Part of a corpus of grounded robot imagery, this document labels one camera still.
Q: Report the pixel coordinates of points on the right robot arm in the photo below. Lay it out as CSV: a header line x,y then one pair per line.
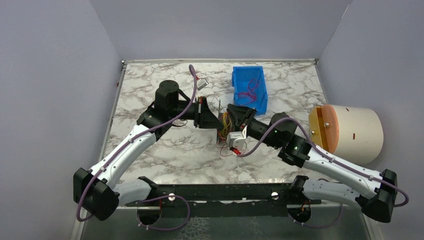
x,y
372,191

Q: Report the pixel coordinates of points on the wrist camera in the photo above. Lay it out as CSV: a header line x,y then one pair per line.
x,y
201,83
236,140

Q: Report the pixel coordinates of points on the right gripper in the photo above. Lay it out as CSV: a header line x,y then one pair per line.
x,y
245,117

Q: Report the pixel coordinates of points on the black round spool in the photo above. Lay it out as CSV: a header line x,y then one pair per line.
x,y
222,133

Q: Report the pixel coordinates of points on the white cylinder with orange lid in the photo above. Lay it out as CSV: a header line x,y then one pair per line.
x,y
351,133

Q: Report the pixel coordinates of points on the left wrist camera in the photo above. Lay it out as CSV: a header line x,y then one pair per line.
x,y
201,83

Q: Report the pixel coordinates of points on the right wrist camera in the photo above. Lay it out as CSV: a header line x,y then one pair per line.
x,y
236,140

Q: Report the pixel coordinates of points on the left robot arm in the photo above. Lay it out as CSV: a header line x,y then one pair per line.
x,y
97,190

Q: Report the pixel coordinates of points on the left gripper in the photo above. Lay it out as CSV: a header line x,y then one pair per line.
x,y
201,112

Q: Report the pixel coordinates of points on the blue plastic bin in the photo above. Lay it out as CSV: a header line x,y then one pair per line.
x,y
250,88

